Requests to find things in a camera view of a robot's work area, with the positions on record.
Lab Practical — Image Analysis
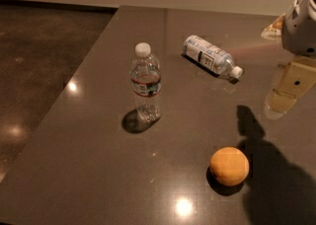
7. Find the orange fruit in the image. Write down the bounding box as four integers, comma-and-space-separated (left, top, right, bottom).
209, 147, 250, 187

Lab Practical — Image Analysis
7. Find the clear red-label water bottle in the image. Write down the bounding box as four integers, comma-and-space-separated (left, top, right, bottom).
129, 42, 162, 122

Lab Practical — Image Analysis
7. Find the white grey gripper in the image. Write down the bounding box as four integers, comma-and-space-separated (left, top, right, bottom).
261, 0, 316, 119

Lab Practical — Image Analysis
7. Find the lying white-label water bottle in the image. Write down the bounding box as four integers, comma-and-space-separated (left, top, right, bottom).
184, 35, 243, 79

